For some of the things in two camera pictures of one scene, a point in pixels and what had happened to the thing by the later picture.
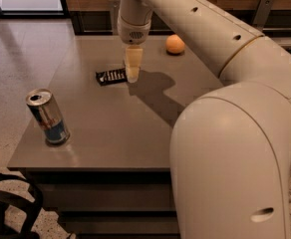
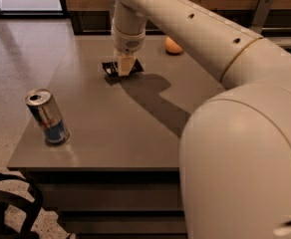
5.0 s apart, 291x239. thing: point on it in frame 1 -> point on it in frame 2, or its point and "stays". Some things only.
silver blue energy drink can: (47, 116) stays
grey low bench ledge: (289, 41) stays
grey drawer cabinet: (110, 178) stays
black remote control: (113, 76) -> (112, 68)
